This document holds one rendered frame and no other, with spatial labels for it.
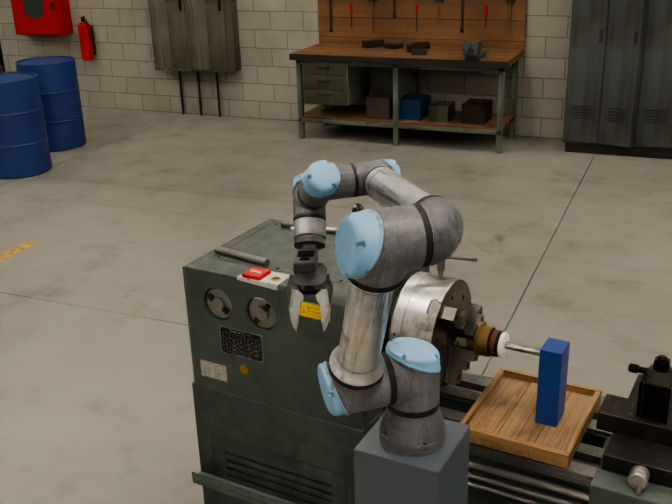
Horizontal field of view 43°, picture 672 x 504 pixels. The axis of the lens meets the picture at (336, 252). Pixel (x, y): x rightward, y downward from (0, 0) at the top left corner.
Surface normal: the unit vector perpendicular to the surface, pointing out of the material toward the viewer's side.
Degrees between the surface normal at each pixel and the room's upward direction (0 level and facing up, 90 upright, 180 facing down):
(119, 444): 0
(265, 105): 90
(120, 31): 90
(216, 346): 90
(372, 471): 90
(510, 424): 0
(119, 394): 0
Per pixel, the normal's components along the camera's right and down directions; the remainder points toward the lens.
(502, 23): -0.39, 0.35
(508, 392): -0.03, -0.93
